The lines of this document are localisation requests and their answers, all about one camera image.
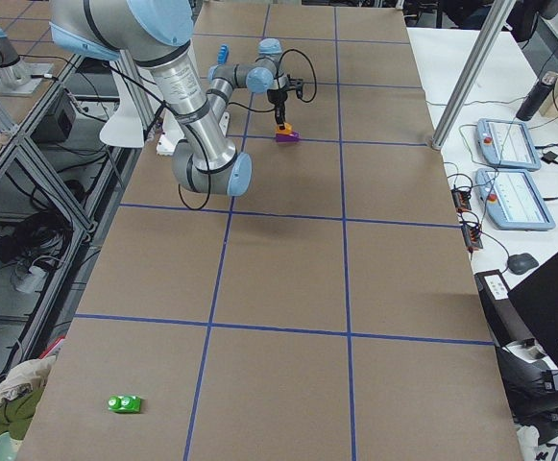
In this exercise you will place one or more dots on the aluminium frame post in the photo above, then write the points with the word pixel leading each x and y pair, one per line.
pixel 482 47

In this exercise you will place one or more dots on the white central pillar base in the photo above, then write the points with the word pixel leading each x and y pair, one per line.
pixel 171 132

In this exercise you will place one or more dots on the green block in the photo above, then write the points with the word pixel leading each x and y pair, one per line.
pixel 124 404

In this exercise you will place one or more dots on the purple trapezoid block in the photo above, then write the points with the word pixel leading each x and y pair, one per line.
pixel 287 137

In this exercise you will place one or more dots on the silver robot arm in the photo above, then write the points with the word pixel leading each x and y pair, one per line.
pixel 158 34

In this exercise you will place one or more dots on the far teach pendant tablet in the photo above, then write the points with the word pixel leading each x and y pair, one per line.
pixel 506 144

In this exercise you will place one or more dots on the near teach pendant tablet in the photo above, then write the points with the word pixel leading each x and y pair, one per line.
pixel 512 201

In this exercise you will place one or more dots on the grey computer mouse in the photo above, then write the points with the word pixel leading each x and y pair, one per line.
pixel 520 264

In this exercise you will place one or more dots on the long blue block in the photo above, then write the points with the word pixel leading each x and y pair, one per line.
pixel 223 54

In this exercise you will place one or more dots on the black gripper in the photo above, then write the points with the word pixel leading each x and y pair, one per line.
pixel 277 97

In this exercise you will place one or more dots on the black water bottle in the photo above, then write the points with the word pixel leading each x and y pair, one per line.
pixel 537 95

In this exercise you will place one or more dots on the teach pendant tablet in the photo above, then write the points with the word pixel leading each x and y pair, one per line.
pixel 512 201
pixel 506 144

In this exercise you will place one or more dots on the orange trapezoid block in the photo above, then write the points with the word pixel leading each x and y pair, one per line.
pixel 284 129

